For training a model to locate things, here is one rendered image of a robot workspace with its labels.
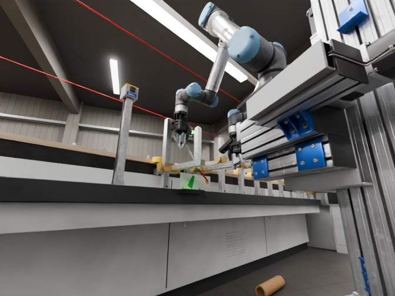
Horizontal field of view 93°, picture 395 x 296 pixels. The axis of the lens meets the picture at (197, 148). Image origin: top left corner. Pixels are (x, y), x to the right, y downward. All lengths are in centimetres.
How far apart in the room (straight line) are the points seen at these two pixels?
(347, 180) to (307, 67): 35
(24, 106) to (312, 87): 680
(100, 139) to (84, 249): 514
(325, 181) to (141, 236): 99
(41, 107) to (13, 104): 60
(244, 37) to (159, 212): 89
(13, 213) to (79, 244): 36
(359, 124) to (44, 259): 130
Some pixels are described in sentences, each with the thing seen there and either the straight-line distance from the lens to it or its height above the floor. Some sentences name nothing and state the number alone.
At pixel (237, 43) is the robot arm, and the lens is 81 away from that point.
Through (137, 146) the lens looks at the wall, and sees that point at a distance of 606.
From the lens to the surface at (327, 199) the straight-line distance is 346.
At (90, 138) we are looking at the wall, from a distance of 619.
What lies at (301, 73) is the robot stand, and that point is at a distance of 50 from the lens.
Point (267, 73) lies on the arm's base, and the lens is 85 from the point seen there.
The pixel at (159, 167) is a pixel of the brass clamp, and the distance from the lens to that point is 107.
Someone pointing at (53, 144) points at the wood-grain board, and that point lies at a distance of 113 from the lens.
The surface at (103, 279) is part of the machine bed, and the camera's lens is 124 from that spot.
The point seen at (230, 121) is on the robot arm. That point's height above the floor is 109.
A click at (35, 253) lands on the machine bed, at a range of 114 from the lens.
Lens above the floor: 63
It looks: 16 degrees up
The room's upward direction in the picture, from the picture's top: 1 degrees clockwise
